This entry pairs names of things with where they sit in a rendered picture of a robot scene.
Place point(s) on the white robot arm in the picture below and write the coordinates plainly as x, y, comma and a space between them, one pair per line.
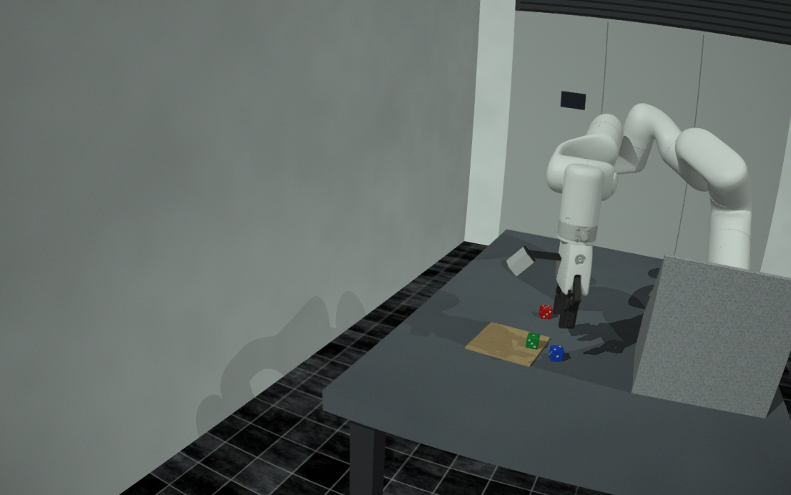
609, 149

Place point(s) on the tan flat mat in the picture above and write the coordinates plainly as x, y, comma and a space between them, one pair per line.
507, 343

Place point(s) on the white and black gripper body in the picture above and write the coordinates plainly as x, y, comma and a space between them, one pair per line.
576, 259

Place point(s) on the green die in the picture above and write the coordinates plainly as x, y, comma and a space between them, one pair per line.
532, 340

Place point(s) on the blue die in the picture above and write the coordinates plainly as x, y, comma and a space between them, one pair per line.
556, 353

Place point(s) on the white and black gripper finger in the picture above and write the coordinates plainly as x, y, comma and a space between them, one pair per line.
559, 301
569, 312

